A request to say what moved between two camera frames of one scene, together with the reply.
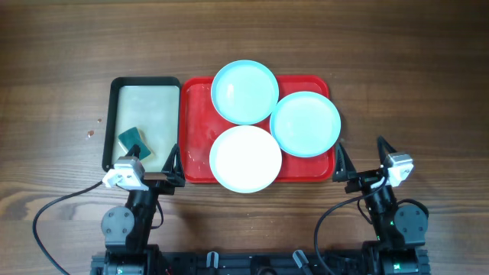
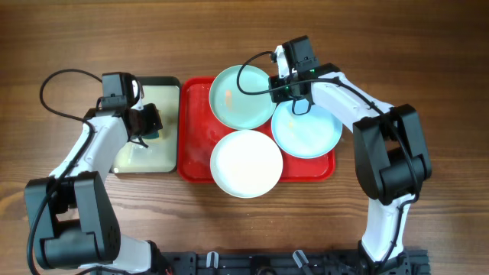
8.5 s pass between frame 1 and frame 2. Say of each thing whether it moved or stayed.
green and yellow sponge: moved
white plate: stayed
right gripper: moved
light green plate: moved
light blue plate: stayed
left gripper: moved
